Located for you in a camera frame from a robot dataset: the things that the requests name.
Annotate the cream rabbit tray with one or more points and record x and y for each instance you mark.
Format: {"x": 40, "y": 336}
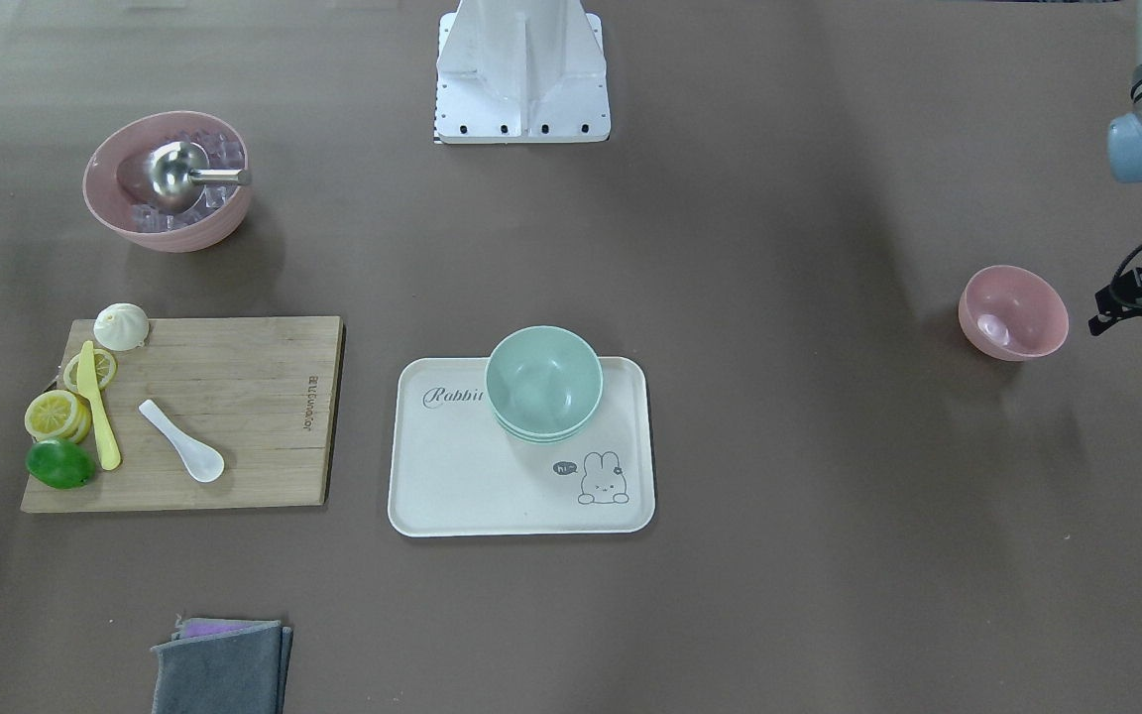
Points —
{"x": 457, "y": 472}

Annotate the green lime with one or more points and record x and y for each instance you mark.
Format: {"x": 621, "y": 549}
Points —
{"x": 60, "y": 463}

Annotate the large pink bowl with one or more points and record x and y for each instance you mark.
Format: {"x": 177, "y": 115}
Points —
{"x": 217, "y": 216}

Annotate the white ceramic spoon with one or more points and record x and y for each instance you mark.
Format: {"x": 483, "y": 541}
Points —
{"x": 203, "y": 463}

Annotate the lemon half slice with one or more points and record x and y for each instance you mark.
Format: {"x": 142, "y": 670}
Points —
{"x": 58, "y": 414}

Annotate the stacked green bowls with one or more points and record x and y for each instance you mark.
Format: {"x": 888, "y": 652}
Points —
{"x": 544, "y": 383}

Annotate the wooden cutting board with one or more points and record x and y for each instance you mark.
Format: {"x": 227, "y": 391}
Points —
{"x": 261, "y": 390}

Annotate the yellow plastic knife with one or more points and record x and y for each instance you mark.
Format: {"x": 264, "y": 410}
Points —
{"x": 86, "y": 380}

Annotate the metal ice scoop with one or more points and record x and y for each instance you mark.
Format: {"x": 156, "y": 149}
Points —
{"x": 172, "y": 177}

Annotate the lemon thin slice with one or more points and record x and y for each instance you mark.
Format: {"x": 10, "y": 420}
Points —
{"x": 105, "y": 366}

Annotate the white steamed bun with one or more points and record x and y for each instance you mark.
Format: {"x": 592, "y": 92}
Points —
{"x": 121, "y": 327}

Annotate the small pink bowl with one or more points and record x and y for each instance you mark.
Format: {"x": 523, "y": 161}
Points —
{"x": 1011, "y": 314}

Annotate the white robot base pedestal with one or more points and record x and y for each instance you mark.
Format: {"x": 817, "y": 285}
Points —
{"x": 521, "y": 72}

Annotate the grey folded cloth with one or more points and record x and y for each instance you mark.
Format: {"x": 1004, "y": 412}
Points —
{"x": 214, "y": 665}

